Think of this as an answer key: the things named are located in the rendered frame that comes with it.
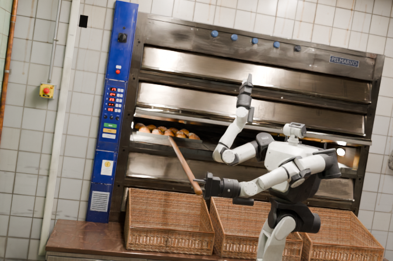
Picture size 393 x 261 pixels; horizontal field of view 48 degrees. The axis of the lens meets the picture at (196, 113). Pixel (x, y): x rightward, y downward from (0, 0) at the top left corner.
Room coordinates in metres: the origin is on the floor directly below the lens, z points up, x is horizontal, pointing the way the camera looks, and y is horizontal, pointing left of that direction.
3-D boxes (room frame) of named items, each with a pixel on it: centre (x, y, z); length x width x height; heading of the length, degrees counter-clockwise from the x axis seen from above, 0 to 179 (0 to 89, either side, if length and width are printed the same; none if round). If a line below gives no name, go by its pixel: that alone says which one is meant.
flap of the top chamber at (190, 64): (3.33, -0.44, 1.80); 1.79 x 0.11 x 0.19; 100
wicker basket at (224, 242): (3.07, -0.51, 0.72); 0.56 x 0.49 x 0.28; 101
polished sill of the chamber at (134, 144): (3.35, -0.43, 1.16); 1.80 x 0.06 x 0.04; 100
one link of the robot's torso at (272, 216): (2.48, -0.64, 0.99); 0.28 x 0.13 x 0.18; 101
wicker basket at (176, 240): (2.96, 0.08, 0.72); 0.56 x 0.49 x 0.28; 101
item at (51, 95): (3.02, 1.03, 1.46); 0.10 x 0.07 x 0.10; 100
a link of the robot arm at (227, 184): (2.03, -0.15, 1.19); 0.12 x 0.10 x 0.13; 98
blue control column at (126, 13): (4.06, 0.76, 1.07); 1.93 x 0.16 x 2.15; 10
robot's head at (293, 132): (2.46, -0.55, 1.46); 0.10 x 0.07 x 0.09; 43
